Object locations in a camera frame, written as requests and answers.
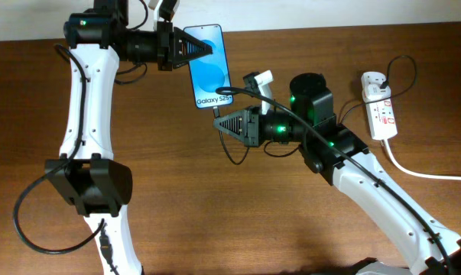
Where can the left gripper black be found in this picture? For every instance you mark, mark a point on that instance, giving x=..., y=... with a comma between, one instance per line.
x=177, y=37

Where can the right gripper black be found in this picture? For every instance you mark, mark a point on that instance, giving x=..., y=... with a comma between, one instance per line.
x=250, y=134

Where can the blue screen Galaxy smartphone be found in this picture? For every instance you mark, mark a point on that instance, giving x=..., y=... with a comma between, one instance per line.
x=210, y=72

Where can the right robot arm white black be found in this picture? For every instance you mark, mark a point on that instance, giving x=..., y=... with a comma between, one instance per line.
x=346, y=163

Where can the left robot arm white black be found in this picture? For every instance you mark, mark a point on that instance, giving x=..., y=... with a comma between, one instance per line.
x=85, y=174

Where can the white USB charger plug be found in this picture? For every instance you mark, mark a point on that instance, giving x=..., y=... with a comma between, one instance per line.
x=373, y=92

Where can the white power strip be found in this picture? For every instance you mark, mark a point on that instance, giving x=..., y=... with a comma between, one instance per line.
x=380, y=114

